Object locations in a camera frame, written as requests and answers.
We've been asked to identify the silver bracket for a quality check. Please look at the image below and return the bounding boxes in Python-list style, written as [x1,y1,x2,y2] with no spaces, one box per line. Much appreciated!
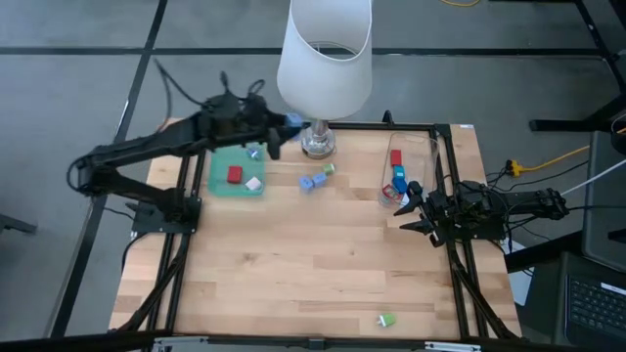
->
[424,340,483,352]
[151,334,211,352]

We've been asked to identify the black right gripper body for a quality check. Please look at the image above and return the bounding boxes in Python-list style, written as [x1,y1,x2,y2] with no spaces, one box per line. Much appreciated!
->
[424,191,461,248]

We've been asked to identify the white sheet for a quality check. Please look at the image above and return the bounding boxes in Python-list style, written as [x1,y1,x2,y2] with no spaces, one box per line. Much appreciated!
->
[506,239,533,307]

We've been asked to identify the translucent green plastic bin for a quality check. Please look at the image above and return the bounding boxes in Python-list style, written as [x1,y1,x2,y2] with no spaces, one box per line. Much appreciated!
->
[206,141,268,198]

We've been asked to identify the clear plastic bin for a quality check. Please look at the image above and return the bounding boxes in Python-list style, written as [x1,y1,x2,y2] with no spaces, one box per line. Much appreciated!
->
[379,131,440,210]

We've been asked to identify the yellow extension cord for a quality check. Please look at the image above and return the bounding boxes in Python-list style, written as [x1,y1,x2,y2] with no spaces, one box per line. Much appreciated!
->
[505,127,626,178]

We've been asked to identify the black crossbar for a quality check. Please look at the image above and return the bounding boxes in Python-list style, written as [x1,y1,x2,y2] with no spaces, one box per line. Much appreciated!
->
[0,330,626,352]

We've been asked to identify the grey stand foot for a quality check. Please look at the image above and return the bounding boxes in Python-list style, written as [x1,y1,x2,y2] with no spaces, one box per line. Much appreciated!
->
[0,213,39,236]

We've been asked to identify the white cable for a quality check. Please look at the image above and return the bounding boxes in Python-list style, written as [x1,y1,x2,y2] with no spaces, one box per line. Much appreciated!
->
[559,158,626,197]

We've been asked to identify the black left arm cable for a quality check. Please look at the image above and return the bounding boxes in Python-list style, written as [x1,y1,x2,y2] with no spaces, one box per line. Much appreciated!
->
[153,57,265,109]

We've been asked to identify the silver table lamp white shade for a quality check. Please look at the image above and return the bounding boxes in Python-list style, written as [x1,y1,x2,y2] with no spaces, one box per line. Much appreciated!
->
[276,0,374,161]

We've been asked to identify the black side table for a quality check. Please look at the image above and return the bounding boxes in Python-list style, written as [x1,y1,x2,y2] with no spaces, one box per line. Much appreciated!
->
[503,229,626,352]

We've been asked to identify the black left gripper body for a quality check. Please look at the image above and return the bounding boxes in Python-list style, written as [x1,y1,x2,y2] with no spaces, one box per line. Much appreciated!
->
[202,92,273,148]

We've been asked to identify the grey computer box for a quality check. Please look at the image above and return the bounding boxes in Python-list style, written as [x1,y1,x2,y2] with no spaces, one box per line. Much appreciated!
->
[581,129,626,273]

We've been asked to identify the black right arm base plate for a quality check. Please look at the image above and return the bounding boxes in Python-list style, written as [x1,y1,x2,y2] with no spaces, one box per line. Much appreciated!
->
[436,200,508,242]

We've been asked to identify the black power cable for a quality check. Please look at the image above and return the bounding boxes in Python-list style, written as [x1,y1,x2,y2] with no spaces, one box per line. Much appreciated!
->
[566,203,626,212]

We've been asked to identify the black laptop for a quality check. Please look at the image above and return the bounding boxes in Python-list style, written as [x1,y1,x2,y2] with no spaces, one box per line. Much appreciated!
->
[561,273,626,348]

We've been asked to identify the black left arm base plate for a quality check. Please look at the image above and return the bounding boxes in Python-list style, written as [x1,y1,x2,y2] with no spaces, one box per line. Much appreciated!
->
[124,195,202,235]

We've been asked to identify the thin black cable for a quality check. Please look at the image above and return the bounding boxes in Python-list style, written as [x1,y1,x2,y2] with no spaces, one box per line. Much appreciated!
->
[483,165,514,190]

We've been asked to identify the black aluminium table frame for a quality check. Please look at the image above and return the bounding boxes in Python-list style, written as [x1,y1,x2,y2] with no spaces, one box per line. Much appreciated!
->
[110,108,522,343]

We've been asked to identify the black desk leg frame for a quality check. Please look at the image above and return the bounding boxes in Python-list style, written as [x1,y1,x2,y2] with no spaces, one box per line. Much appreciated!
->
[527,0,626,133]

